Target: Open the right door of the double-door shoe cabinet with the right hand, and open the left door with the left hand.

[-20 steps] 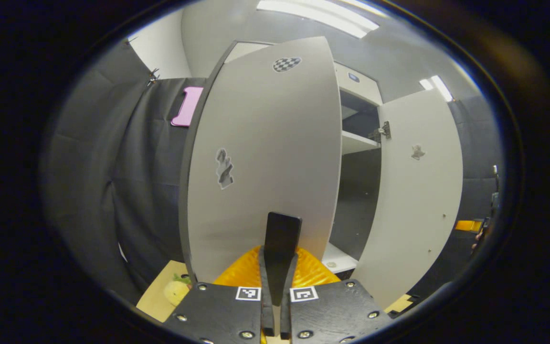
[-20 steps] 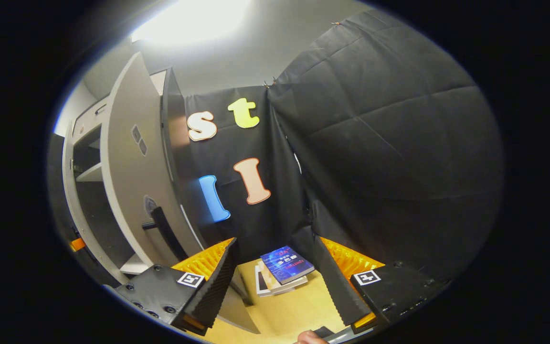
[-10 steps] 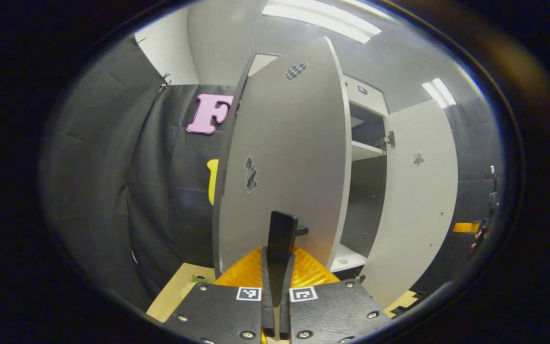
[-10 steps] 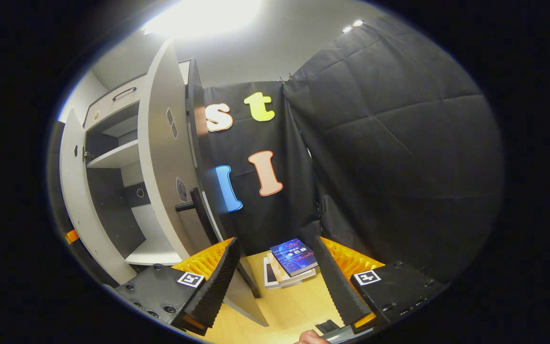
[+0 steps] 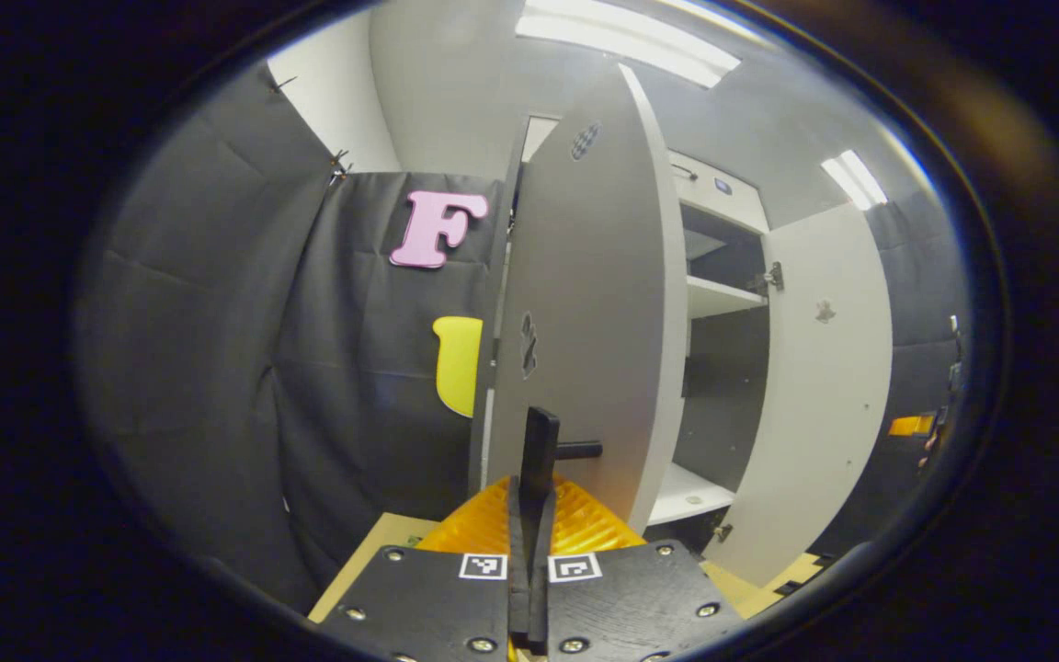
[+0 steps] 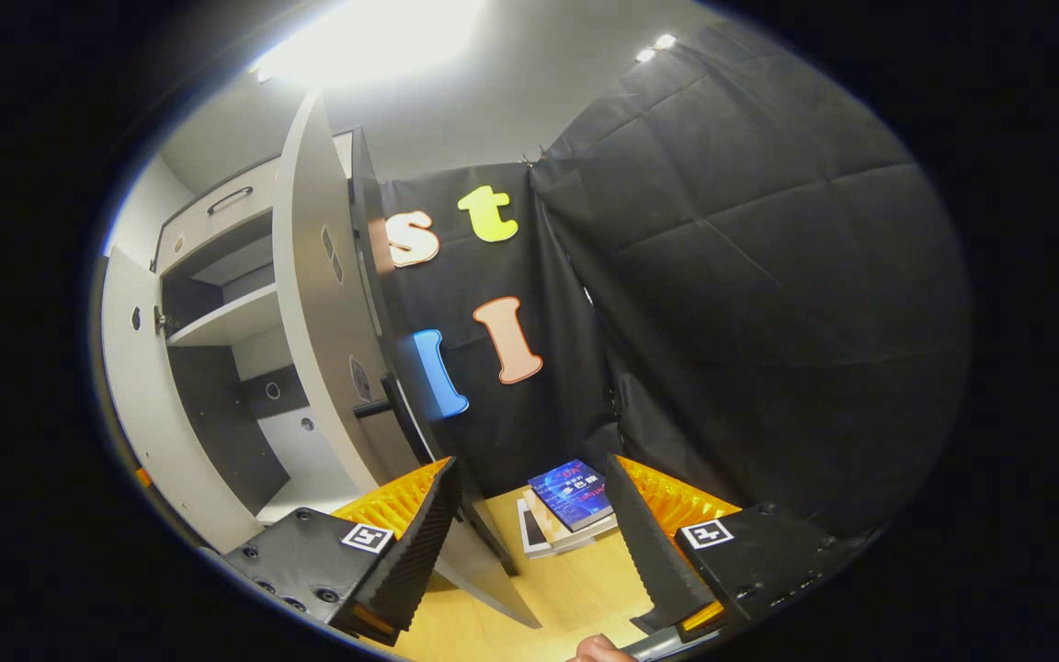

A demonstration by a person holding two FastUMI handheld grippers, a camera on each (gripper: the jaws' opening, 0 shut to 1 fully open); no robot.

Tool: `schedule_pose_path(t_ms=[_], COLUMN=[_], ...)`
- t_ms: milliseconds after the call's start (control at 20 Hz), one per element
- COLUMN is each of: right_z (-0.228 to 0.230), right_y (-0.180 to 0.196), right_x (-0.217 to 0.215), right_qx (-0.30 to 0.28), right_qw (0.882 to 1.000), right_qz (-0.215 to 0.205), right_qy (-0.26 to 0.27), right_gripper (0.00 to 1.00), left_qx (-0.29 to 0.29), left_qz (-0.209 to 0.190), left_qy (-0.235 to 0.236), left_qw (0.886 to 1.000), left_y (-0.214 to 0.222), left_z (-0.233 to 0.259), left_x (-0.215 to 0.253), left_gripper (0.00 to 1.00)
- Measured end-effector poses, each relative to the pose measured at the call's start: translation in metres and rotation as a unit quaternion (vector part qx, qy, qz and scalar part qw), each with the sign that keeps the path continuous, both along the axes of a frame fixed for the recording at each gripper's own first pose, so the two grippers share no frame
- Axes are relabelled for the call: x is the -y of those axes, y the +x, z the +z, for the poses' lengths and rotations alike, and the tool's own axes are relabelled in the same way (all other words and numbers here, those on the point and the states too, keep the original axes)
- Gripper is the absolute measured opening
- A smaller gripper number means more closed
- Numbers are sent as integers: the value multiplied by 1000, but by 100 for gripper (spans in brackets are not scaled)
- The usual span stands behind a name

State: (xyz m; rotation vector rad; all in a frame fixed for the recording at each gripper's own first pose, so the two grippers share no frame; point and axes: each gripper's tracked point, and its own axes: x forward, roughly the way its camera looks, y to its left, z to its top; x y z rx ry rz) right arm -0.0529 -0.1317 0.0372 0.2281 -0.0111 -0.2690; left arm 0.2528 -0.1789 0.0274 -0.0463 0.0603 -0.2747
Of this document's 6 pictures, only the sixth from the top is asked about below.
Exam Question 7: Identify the large ceiling light panel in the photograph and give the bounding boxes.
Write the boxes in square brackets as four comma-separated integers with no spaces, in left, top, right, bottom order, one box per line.
[249,0,484,88]

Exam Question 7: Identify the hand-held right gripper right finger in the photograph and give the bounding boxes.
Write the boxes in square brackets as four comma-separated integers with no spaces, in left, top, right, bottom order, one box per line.
[605,453,866,635]

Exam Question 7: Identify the blue book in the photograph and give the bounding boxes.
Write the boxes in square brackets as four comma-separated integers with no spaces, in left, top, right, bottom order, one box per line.
[528,459,618,534]

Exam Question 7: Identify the grey double-door shoe cabinet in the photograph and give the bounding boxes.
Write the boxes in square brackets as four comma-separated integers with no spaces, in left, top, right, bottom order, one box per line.
[148,129,429,525]

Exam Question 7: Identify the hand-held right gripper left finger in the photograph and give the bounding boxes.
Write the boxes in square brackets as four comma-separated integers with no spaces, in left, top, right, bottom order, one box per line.
[222,457,463,646]

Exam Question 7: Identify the black backdrop cloth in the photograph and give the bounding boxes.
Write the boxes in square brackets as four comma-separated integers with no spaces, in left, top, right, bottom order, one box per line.
[373,23,976,539]

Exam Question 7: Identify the grey cabinet door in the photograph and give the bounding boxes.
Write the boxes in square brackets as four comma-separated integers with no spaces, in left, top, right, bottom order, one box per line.
[272,89,541,631]
[99,246,259,553]

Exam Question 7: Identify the black door handle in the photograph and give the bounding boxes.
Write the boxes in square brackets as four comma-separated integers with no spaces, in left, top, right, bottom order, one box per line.
[353,372,438,465]

